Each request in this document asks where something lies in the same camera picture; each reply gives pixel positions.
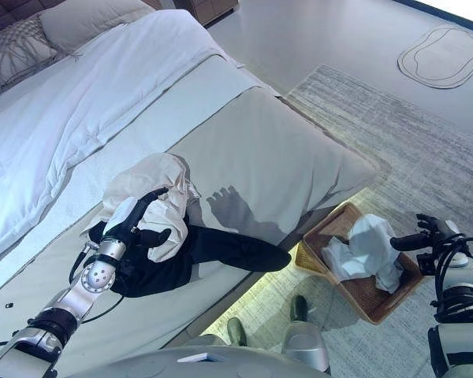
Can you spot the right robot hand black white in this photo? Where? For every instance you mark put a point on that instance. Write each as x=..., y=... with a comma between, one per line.
x=437, y=232

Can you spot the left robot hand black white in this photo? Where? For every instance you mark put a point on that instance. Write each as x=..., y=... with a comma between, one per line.
x=120, y=216

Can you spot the cream garment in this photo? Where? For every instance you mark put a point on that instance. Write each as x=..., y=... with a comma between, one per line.
x=142, y=177

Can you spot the white garment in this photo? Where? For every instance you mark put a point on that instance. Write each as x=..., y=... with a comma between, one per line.
x=362, y=244

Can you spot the black garment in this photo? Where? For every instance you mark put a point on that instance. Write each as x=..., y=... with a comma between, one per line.
x=228, y=248

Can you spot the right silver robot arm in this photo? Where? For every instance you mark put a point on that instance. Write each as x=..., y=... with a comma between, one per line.
x=465, y=281

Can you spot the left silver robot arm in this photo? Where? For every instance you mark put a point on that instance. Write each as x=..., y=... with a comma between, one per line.
x=96, y=275

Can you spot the woven wicker basket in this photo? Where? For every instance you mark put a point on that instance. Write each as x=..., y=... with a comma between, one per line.
x=378, y=299

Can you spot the pale textured bed runner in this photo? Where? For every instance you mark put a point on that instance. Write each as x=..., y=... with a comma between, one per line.
x=205, y=102

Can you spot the bed with beige cover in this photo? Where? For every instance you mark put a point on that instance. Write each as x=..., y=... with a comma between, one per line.
x=280, y=138

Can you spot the grey striped rug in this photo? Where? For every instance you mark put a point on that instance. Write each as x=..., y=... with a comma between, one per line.
x=418, y=157

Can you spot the white duvet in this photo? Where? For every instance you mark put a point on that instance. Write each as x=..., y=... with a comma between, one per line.
x=83, y=98

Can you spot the grey robot torso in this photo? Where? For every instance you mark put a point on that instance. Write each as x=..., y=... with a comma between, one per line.
x=142, y=366

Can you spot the left silver robot leg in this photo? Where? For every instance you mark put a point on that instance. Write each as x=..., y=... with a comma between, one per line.
x=236, y=330

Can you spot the silver robot leg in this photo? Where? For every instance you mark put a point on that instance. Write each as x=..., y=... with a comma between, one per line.
x=236, y=330
x=303, y=346

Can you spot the right silver robot leg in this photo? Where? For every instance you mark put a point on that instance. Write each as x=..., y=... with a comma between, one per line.
x=303, y=346

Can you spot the small beige outlined mat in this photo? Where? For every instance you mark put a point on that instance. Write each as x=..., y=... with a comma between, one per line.
x=437, y=55

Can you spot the plain beige pillow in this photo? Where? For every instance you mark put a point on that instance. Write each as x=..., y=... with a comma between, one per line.
x=90, y=23

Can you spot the patterned fringed cushion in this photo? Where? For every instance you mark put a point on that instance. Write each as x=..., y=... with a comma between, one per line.
x=16, y=51

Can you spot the brown wooden nightstand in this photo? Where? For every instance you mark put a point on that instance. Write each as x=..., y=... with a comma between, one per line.
x=209, y=10

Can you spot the dark quilted headboard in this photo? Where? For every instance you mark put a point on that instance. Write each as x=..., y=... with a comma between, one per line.
x=8, y=12

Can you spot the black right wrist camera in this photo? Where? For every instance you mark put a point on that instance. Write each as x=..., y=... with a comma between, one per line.
x=426, y=264

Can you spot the black window base rail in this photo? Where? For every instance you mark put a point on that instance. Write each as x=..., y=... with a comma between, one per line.
x=449, y=18

